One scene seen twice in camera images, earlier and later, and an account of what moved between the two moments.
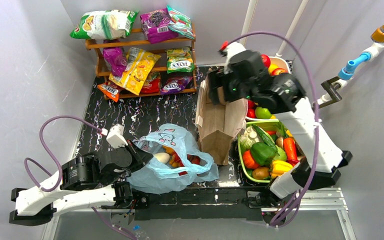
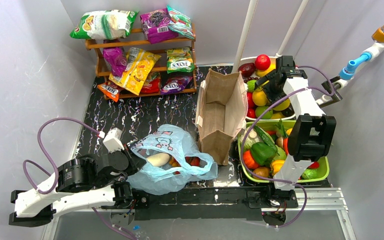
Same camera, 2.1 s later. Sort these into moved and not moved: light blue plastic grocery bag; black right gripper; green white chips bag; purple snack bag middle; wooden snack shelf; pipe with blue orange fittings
Moved: black right gripper; light blue plastic grocery bag
Not moved: wooden snack shelf; green white chips bag; purple snack bag middle; pipe with blue orange fittings
